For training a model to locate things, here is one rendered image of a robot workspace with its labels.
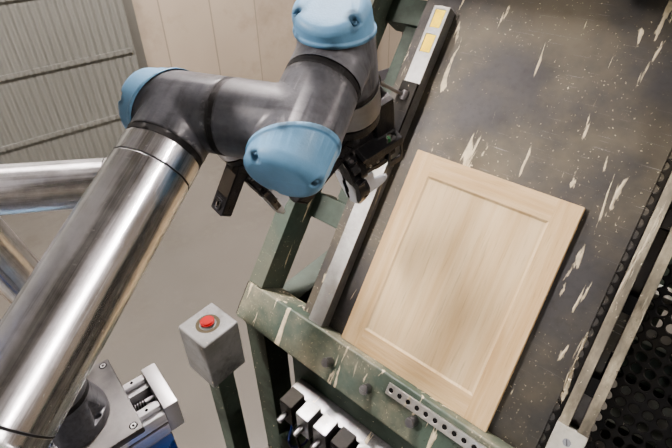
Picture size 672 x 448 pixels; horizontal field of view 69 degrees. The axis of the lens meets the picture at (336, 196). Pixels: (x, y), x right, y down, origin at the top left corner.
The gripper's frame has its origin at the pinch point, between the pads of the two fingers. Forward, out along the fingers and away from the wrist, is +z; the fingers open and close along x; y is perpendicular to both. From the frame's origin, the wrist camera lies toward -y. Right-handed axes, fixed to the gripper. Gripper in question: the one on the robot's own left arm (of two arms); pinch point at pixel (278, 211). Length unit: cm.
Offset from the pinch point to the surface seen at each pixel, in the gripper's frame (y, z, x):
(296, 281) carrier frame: -8, 60, 29
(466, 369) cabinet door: 5, 45, -38
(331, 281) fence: -1.4, 38.3, 3.4
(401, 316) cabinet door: 4.3, 42.2, -17.9
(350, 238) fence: 10.8, 32.5, 4.6
